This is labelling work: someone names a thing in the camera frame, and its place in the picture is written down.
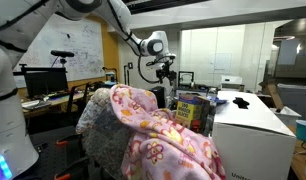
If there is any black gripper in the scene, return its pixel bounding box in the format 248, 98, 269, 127
156, 59, 178, 84

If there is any pink patterned fleece blanket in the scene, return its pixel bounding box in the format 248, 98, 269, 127
109, 83, 227, 180

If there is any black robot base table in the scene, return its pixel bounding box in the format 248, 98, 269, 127
26, 124, 91, 180

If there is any blue floral quilt blanket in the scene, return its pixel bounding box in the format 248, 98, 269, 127
75, 87, 134, 180

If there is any black computer tower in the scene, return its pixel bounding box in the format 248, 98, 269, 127
149, 85, 167, 109

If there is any yellow wooden blocks box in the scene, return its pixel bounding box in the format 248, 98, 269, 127
174, 94, 211, 134

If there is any blue white small device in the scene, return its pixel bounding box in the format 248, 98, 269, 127
102, 66, 119, 84

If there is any white printer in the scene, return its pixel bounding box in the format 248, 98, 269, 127
220, 75, 244, 92

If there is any small black cloth item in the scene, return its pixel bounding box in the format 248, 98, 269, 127
232, 97, 251, 110

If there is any whiteboard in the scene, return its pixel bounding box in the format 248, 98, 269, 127
12, 14, 106, 88

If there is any brown cardboard sheet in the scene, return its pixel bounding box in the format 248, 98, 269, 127
258, 79, 285, 111

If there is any wooden office desk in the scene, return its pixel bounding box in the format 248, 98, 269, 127
21, 89, 94, 119

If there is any large white cardboard box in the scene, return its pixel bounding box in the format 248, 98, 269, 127
211, 90, 297, 180

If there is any black computer monitor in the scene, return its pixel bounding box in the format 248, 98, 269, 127
23, 67, 69, 99

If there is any frosted window sheet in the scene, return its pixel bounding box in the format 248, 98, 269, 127
277, 38, 301, 66

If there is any white open paper box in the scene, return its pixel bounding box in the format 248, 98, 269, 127
271, 105, 302, 128

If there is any grey trash bin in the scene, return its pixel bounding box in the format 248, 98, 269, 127
277, 83, 306, 118

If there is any white keyboard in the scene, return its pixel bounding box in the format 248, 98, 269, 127
21, 99, 53, 111

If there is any teal cup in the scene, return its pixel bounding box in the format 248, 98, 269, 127
295, 119, 306, 142

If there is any wooden table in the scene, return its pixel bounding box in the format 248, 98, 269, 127
288, 124, 306, 180

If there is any black frame 3D printer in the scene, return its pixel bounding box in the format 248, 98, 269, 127
177, 70, 196, 89

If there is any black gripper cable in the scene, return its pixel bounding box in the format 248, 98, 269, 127
137, 54, 161, 85

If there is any white wall sign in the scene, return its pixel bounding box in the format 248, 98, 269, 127
209, 52, 233, 74

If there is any black desk chair frame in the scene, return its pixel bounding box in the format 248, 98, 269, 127
66, 81, 94, 125

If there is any black stereo camera bar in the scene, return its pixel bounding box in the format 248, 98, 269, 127
50, 49, 76, 68

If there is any orange clamp handle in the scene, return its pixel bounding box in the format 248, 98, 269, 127
55, 139, 69, 147
53, 172, 72, 180

